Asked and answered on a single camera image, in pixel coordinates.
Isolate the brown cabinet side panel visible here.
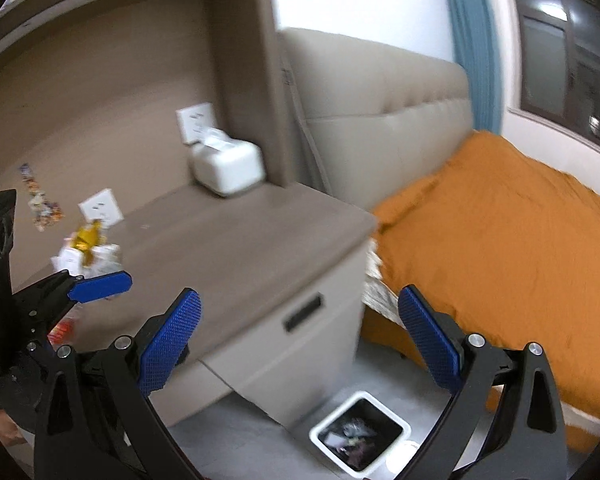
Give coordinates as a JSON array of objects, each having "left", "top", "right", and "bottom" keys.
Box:
[{"left": 205, "top": 0, "right": 302, "bottom": 188}]

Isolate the beige nightstand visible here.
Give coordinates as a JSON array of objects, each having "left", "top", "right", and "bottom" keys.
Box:
[{"left": 10, "top": 180, "right": 379, "bottom": 429}]

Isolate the brown wall shelf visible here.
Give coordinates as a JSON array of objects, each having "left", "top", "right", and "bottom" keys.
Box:
[{"left": 0, "top": 0, "right": 142, "bottom": 68}]

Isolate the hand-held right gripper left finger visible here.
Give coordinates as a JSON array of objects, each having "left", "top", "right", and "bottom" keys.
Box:
[{"left": 34, "top": 287, "right": 203, "bottom": 480}]

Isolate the orange blanket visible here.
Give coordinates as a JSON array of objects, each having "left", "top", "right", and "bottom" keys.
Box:
[{"left": 362, "top": 130, "right": 600, "bottom": 453}]

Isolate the beige padded headboard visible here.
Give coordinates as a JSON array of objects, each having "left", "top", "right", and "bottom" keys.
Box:
[{"left": 277, "top": 27, "right": 487, "bottom": 212}]

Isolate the colourful sticker strip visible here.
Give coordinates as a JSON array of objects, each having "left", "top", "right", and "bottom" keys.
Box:
[{"left": 19, "top": 162, "right": 66, "bottom": 233}]

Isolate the dark window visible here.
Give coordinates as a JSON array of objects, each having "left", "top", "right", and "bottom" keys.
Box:
[{"left": 505, "top": 0, "right": 600, "bottom": 150}]

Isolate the white power adapter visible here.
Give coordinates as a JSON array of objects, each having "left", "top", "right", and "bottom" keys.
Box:
[{"left": 189, "top": 127, "right": 266, "bottom": 198}]

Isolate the white packet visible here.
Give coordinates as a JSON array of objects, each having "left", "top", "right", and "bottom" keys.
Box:
[{"left": 50, "top": 242, "right": 123, "bottom": 281}]

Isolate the white trash bin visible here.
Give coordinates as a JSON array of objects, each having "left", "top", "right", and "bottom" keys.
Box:
[{"left": 309, "top": 392, "right": 412, "bottom": 473}]

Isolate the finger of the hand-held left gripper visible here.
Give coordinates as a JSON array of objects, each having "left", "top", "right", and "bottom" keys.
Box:
[{"left": 11, "top": 270, "right": 133, "bottom": 347}]

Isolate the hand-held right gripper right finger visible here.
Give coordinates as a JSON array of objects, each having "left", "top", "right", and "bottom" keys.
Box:
[{"left": 397, "top": 284, "right": 567, "bottom": 480}]

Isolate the yellow wrapper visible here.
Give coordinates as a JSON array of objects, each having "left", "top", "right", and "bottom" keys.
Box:
[{"left": 72, "top": 220, "right": 109, "bottom": 253}]

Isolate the patterned bed sheet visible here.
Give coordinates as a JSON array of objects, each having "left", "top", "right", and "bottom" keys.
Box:
[{"left": 362, "top": 240, "right": 406, "bottom": 324}]

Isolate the black drawer handle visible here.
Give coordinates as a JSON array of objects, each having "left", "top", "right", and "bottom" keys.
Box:
[{"left": 285, "top": 294, "right": 325, "bottom": 332}]

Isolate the white wall socket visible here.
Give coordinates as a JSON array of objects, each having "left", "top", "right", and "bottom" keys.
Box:
[
  {"left": 78, "top": 188, "right": 125, "bottom": 228},
  {"left": 175, "top": 102, "right": 218, "bottom": 146}
]

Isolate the blue curtain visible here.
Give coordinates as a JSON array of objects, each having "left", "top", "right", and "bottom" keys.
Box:
[{"left": 440, "top": 0, "right": 504, "bottom": 136}]

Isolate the red snack wrapper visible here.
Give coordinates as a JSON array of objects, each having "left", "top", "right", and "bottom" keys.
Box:
[{"left": 47, "top": 316, "right": 79, "bottom": 345}]

